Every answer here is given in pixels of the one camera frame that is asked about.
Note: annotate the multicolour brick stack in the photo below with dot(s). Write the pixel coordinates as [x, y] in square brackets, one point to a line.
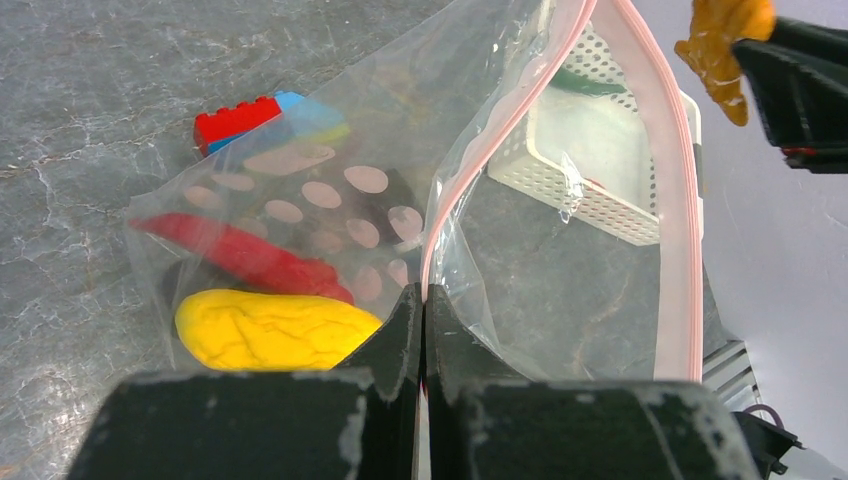
[302, 117]

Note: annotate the orange yellow fruit toy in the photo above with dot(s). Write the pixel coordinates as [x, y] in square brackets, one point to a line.
[715, 26]

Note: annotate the red chili pepper toy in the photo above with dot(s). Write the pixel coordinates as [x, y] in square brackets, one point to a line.
[246, 256]

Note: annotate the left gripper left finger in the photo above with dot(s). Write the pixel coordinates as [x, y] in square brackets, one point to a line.
[355, 421]

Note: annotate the clear polka dot zip bag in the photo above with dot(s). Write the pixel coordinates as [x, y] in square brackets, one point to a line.
[553, 296]

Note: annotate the yellow corn toy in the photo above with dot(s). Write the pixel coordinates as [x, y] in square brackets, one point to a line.
[232, 330]

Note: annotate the green chili pepper toy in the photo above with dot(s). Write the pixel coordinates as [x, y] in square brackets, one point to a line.
[568, 81]

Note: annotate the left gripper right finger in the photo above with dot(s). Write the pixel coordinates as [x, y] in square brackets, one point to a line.
[487, 421]

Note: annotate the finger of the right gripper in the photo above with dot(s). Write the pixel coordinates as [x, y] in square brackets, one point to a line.
[799, 81]

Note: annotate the black microphone on table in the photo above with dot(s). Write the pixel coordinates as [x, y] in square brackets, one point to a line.
[385, 212]

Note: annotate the white perforated basket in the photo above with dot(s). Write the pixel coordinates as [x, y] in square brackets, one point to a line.
[566, 138]

